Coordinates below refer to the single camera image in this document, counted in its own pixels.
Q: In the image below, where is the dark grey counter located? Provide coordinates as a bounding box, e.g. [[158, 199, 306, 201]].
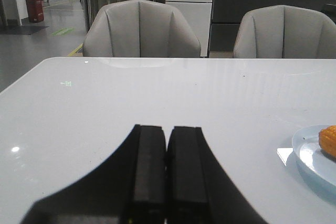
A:
[[209, 0, 335, 52]]

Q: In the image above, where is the light blue round plate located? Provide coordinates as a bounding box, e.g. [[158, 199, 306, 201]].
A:
[[291, 125, 335, 191]]

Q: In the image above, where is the orange toy corn cob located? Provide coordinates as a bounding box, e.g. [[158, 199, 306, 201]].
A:
[[319, 125, 336, 157]]

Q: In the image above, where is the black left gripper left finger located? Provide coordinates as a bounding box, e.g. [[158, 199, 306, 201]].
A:
[[22, 124, 166, 223]]

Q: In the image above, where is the grey upholstered chair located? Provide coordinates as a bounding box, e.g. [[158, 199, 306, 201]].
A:
[[233, 5, 335, 59], [83, 0, 201, 58]]

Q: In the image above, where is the red bin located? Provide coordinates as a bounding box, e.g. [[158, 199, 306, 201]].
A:
[[26, 0, 44, 23]]

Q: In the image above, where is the right grey upholstered chair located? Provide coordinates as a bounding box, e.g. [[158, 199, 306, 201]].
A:
[[233, 5, 335, 59]]

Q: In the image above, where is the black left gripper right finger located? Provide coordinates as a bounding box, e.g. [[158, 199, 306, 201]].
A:
[[167, 126, 265, 223]]

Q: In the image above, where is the left grey upholstered chair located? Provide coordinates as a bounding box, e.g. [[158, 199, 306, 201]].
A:
[[83, 0, 201, 58]]

